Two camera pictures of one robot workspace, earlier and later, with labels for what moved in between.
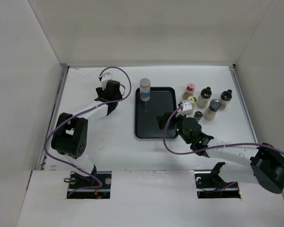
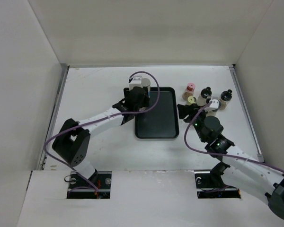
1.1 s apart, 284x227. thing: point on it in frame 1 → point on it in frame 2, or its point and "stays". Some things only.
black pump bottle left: (204, 98) stays
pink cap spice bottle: (190, 89) stays
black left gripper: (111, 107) → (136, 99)
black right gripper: (161, 119) → (183, 110)
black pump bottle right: (226, 97) stays
